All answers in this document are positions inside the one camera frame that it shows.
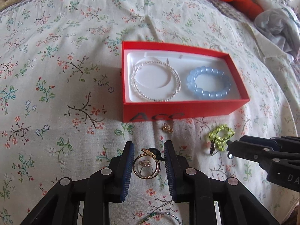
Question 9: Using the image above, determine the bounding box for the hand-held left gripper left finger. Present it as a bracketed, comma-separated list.
[20, 141, 136, 225]

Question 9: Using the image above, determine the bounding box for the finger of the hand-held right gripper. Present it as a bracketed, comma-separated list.
[227, 140, 300, 169]
[240, 135, 300, 156]

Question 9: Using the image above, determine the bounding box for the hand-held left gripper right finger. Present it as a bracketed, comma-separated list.
[163, 141, 280, 225]

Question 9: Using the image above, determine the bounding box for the gold bangle with charm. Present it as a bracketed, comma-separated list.
[133, 147, 165, 179]

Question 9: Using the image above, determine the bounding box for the green bead bracelet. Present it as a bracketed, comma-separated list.
[204, 124, 235, 156]

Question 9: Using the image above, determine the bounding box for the red jewelry box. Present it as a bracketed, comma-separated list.
[121, 40, 250, 123]

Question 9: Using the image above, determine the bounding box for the floral bed sheet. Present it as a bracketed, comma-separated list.
[0, 0, 300, 225]

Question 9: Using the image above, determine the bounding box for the grey crumpled cloth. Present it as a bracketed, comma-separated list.
[254, 7, 300, 62]

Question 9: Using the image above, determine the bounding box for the small gold crystal ring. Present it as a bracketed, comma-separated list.
[139, 160, 156, 178]

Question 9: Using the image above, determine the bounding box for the thin multicolour bead bracelet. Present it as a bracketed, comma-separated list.
[137, 212, 182, 225]

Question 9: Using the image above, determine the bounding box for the clear bead bracelet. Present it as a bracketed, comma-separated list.
[131, 60, 182, 102]

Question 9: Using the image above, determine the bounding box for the blue bead bracelet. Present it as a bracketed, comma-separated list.
[186, 66, 232, 102]

